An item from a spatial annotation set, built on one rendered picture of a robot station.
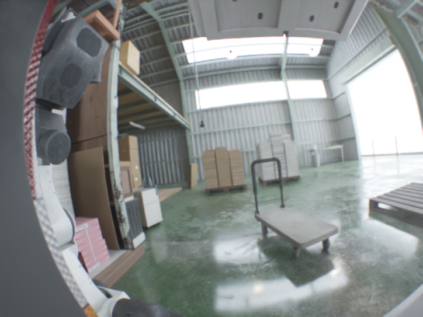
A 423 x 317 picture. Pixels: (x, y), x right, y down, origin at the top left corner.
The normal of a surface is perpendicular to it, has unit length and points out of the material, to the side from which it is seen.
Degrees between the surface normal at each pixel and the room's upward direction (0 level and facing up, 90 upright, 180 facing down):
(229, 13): 167
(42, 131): 111
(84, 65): 126
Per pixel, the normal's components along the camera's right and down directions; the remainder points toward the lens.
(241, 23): 0.10, 0.96
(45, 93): 0.88, 0.48
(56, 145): 0.97, 0.23
